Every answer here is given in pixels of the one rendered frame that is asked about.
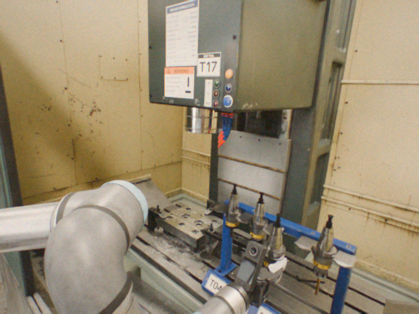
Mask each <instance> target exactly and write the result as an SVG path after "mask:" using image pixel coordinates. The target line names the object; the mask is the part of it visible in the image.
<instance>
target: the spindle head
mask: <svg viewBox="0 0 419 314"><path fill-rule="evenodd" d="M187 1H191V0H148V63H149V101H150V103H156V104H162V105H174V106H180V107H191V108H202V109H209V110H221V111H222V103H223V82H224V60H225V48H226V44H227V43H234V42H238V57H237V67H236V83H235V93H234V110H233V112H253V111H265V110H287V109H299V108H310V106H311V104H312V96H313V91H314V83H315V75H316V70H317V62H318V56H319V48H320V40H321V35H322V27H323V22H324V14H325V6H326V1H327V0H199V8H198V48H197V59H198V54H204V53H213V52H221V69H220V77H197V65H194V66H179V67H167V66H166V7H169V6H173V5H176V4H180V3H183V2H187ZM180 67H194V86H193V98H180V97H166V96H165V68H180ZM216 79H219V80H220V82H221V85H220V86H219V87H218V88H216V87H214V81H215V80H216ZM205 80H213V92H214V91H215V90H219V92H220V96H219V97H218V98H214V96H213V92H212V106H211V107H206V106H204V104H205ZM214 100H218V101H219V107H218V108H215V107H214V106H213V101H214Z"/></svg>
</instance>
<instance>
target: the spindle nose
mask: <svg viewBox="0 0 419 314"><path fill-rule="evenodd" d="M219 124H220V112H215V111H214V110H209V109H202V108H191V107H185V131H186V132H188V133H195V134H215V133H218V132H219Z"/></svg>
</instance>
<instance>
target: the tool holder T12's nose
mask: <svg viewBox="0 0 419 314"><path fill-rule="evenodd" d="M313 273H314V274H315V276H316V277H317V278H319V279H323V278H325V277H327V275H328V270H322V269H319V268H317V267H316V266H313Z"/></svg>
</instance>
